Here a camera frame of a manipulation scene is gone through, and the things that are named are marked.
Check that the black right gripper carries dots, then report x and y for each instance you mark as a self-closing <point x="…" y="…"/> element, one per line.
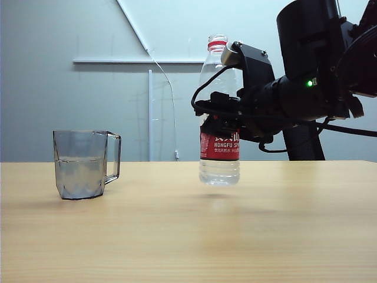
<point x="256" y="112"/>

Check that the Nongfu Spring water bottle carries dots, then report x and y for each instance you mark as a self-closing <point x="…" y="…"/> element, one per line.
<point x="219" y="174"/>

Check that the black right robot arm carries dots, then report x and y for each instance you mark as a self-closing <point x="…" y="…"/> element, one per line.
<point x="303" y="35"/>

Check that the clear grey plastic mug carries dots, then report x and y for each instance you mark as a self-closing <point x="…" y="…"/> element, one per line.
<point x="76" y="177"/>

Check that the black mesh office chair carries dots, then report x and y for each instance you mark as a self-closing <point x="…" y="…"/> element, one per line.
<point x="303" y="147"/>

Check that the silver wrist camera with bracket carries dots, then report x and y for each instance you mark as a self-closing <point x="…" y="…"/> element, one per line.
<point x="253" y="62"/>

